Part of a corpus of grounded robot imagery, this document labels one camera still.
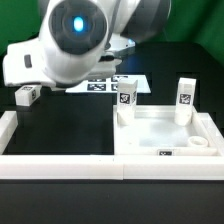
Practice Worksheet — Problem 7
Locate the white marker sheet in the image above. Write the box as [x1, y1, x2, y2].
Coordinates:
[66, 74, 151, 93]

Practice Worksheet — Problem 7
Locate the white square table top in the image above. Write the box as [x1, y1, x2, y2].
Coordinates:
[113, 105, 219, 156]

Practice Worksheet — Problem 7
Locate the white U-shaped obstacle fence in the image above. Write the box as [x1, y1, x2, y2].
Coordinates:
[0, 113, 224, 180]

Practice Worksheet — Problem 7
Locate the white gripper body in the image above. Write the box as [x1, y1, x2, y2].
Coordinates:
[2, 38, 56, 87]

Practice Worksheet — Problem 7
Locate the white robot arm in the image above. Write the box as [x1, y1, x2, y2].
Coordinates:
[3, 0, 171, 89]

